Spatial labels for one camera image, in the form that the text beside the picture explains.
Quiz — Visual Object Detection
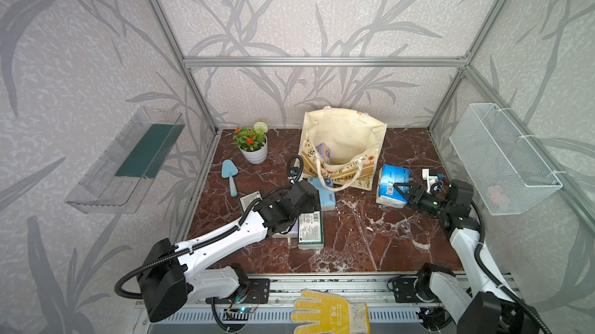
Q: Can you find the purple tissue pack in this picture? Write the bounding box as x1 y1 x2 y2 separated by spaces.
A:
316 143 331 164
272 220 299 239

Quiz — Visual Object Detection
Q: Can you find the cream floral canvas tote bag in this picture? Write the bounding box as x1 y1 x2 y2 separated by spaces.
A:
298 107 387 192

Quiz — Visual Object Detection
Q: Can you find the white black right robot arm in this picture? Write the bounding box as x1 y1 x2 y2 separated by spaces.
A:
392 180 550 333

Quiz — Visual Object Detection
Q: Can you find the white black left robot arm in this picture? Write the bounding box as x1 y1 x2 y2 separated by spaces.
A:
114 180 320 323

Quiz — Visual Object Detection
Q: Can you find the green white tissue pack centre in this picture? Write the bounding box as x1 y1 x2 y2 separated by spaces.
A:
298 211 324 250

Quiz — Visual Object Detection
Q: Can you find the light blue cartoon tissue pack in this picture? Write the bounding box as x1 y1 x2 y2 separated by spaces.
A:
308 177 336 212

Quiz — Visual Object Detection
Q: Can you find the teal small shovel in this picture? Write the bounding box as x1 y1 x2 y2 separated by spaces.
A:
222 159 239 198

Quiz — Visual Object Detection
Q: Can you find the potted plant white pot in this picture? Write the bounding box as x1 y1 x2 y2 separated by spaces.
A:
233 120 269 165

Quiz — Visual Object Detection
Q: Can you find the yellow knit work glove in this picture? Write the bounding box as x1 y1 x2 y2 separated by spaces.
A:
291 289 370 334

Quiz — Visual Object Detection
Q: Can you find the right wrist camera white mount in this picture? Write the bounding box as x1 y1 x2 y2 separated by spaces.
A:
422 168 442 194

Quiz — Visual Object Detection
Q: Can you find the white wire mesh basket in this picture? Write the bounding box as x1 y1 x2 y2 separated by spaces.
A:
449 103 563 216

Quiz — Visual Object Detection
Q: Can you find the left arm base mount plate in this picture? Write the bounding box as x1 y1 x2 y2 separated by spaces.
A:
215 278 271 305

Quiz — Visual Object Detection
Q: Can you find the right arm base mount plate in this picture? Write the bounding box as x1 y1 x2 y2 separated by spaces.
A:
387 275 434 304

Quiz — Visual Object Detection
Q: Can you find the clear acrylic wall shelf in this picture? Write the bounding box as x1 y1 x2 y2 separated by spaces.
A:
65 107 185 215

